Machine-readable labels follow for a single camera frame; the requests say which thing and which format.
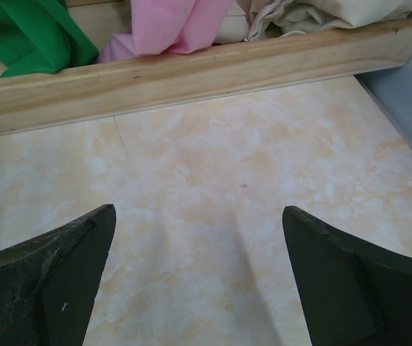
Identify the green tank top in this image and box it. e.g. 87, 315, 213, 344
0, 1, 99, 78

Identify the pink shirt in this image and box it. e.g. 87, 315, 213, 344
97, 0, 233, 63

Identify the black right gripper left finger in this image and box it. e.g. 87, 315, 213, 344
0, 204, 116, 345

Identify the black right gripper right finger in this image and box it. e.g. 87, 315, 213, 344
282, 206, 412, 345

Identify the wooden clothes rack frame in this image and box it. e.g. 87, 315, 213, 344
0, 14, 412, 136

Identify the cream cloth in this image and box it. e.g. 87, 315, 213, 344
215, 1, 412, 45

